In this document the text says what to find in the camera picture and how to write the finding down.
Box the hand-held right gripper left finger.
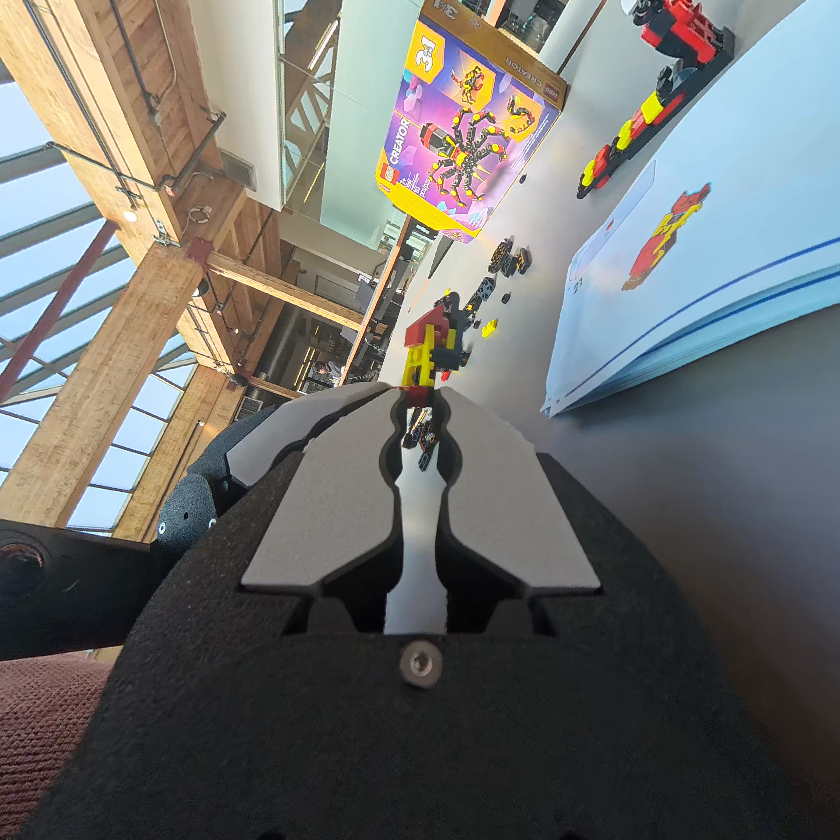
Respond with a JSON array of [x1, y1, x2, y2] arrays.
[[240, 390, 404, 635]]

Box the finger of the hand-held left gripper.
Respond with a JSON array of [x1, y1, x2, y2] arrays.
[[226, 381, 395, 489]]

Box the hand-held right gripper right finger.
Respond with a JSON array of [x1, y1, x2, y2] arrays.
[[435, 387, 602, 635]]

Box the red yellow black brick assembly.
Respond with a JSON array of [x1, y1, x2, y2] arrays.
[[396, 294, 471, 475]]

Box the grey desk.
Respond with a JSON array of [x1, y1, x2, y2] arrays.
[[384, 0, 840, 840]]

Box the person's pink sweater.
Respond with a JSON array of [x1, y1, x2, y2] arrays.
[[0, 655, 118, 840]]

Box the scattered black brick pieces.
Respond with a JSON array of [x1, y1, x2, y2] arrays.
[[432, 172, 532, 317]]

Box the open light blue instruction booklet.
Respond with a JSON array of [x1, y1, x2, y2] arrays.
[[539, 0, 840, 421]]

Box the purple yellow toy box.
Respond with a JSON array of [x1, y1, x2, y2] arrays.
[[374, 0, 569, 245]]

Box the red yellow brick model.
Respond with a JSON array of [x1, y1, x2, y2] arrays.
[[575, 0, 736, 202]]

